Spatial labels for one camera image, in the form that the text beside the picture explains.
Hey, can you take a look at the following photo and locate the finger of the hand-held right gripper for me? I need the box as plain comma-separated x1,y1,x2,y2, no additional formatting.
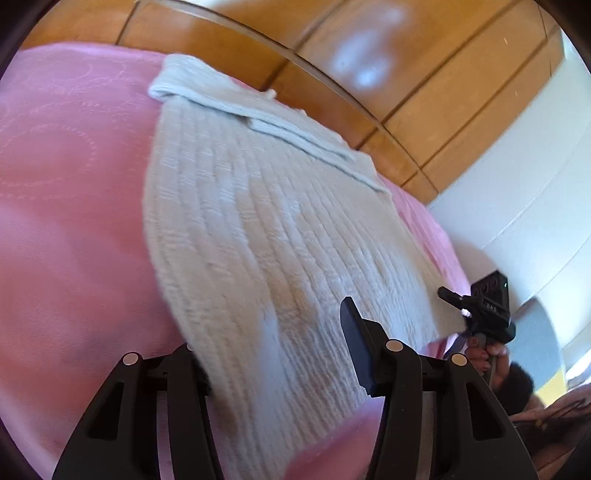
437,286,472,319

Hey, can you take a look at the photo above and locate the person's right forearm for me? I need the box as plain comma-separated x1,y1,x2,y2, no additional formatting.
494,362,536,414

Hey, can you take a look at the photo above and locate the pink patterned clothing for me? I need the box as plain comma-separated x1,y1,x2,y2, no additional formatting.
508,388,591,480

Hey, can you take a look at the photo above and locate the person's right hand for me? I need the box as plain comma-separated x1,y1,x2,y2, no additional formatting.
464,335,511,384

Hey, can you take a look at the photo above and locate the cream knitted sweater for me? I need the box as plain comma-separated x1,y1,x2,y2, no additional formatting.
143,54,467,480

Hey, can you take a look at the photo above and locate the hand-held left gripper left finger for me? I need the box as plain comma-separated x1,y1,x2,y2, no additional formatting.
52,344,227,480

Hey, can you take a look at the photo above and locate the pink bedspread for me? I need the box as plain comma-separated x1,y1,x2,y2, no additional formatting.
0,44,476,480

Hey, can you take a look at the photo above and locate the wooden wardrobe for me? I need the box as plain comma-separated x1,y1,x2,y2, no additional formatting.
18,0,566,206

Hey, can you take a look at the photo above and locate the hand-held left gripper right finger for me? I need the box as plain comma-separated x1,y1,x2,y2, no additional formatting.
339,296,539,480

